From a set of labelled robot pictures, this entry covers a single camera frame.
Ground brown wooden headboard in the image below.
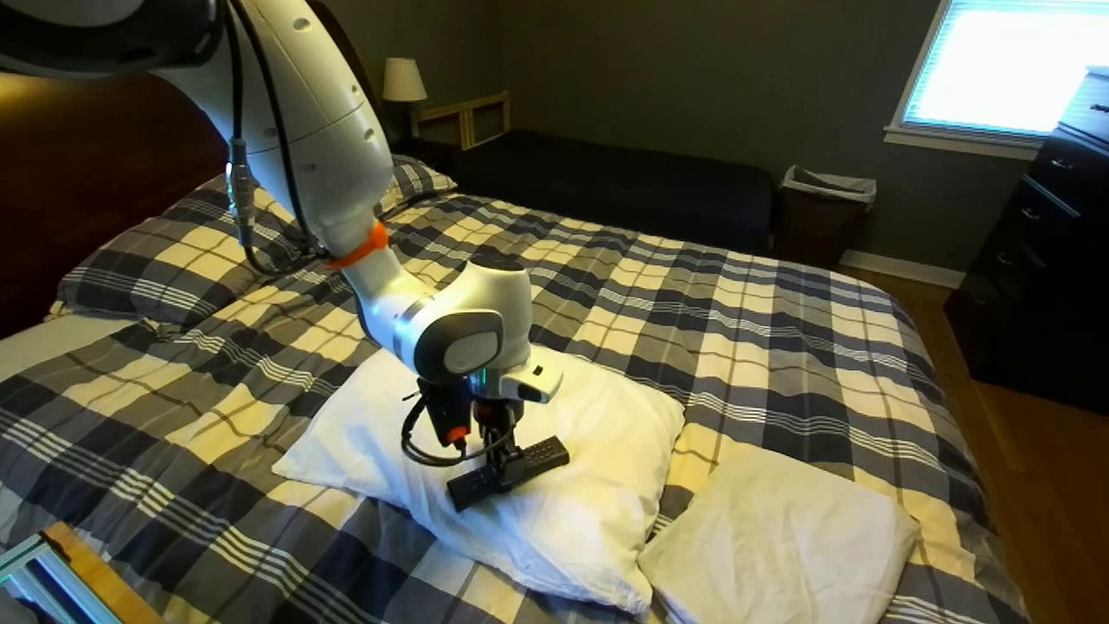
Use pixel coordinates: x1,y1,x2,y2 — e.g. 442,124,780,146
0,69,238,340

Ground small plaid pillow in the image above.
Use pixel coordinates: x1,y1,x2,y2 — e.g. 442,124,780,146
379,151,461,223

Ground black dresser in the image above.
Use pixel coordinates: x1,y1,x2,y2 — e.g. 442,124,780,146
944,67,1109,414

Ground white pillow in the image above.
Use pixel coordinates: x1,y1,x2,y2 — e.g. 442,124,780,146
639,441,926,624
270,342,690,617

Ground white bed sheet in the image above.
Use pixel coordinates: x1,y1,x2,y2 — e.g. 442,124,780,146
0,310,137,384

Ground wooden and green robot cart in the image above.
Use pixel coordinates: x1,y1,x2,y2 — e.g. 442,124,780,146
0,518,167,624

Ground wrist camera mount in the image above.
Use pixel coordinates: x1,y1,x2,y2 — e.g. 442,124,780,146
504,357,568,404

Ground black futon couch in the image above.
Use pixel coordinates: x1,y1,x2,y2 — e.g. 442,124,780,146
447,127,775,253

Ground large plaid pillow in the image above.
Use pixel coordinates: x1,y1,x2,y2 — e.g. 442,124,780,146
55,169,350,340

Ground dark side table with tray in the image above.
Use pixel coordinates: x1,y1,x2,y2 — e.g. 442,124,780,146
768,161,879,271

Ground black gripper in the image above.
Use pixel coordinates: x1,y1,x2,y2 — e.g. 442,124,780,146
416,370,534,479

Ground bright window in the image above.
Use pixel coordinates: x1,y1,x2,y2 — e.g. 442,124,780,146
885,0,1109,161

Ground table lamp with white shade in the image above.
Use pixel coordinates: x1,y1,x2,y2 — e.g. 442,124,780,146
382,56,434,146

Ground wooden open shelf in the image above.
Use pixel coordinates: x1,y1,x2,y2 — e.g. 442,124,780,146
410,90,517,157

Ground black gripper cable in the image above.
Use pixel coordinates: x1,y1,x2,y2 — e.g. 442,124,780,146
400,388,469,466

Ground plaid bed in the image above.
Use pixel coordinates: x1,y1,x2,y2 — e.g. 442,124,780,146
0,186,1034,624

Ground black remote control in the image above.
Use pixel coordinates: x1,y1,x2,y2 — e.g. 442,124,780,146
442,433,576,516

